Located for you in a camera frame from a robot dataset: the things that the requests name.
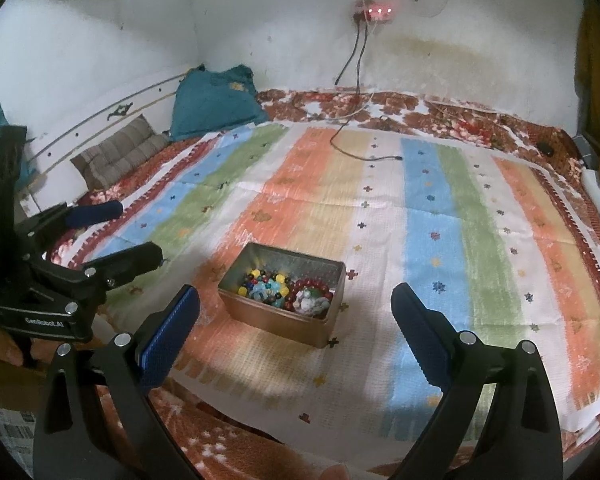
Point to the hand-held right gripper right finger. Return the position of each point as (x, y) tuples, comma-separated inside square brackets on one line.
[(425, 335)]

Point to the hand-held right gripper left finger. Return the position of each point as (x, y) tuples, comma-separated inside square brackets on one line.
[(170, 340)]

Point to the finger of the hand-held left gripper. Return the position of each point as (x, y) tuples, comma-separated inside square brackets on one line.
[(130, 260), (95, 212)]

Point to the metal tin box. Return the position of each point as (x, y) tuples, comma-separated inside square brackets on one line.
[(270, 322)]

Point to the green jade bangle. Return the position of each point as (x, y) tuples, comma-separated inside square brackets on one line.
[(307, 290)]

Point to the person's left hand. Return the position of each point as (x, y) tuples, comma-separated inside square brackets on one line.
[(2, 345)]

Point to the person's right hand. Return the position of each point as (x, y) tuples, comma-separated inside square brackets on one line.
[(335, 472)]

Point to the grey striped cushion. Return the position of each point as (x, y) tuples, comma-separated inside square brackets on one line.
[(122, 152)]

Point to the striped printed blanket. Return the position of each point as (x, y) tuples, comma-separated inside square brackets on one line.
[(430, 260)]

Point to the cardboard box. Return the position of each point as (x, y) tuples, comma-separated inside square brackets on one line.
[(5, 390)]

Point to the teal pillow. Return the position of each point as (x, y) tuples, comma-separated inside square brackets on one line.
[(215, 105)]

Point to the small black object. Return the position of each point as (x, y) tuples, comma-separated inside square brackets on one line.
[(545, 148)]

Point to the wall power socket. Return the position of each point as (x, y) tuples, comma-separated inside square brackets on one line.
[(375, 11)]

